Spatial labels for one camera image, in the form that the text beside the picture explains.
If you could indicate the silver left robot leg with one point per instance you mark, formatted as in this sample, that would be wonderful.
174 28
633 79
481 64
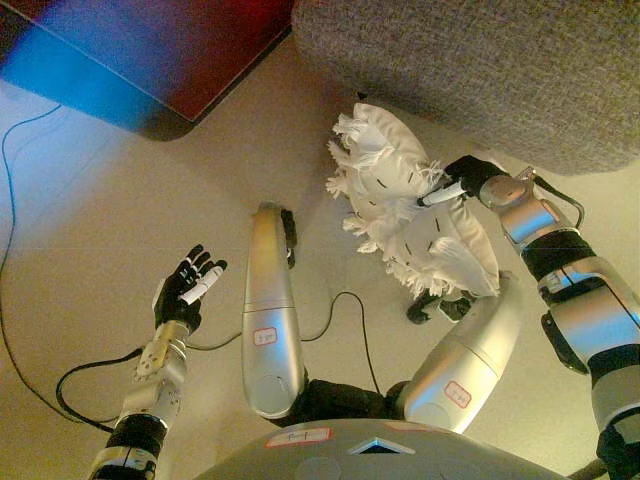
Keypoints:
270 310

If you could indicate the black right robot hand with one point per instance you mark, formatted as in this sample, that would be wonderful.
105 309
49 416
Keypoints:
472 172

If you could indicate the reddish brown wooden table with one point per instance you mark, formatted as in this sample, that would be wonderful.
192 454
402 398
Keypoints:
140 55

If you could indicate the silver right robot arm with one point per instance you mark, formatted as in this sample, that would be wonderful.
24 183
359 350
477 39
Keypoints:
570 280

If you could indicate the grey robot torso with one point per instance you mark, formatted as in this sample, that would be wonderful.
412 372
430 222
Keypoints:
380 457

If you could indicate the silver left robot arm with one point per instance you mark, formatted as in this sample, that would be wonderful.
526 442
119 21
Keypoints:
155 385

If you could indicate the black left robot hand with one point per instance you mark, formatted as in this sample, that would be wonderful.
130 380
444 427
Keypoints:
182 295

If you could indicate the grey fabric armchair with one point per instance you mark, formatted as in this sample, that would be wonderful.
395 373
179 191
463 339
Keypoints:
490 70

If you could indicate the white fringed pillow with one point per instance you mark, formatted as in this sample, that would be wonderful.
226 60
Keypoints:
400 200

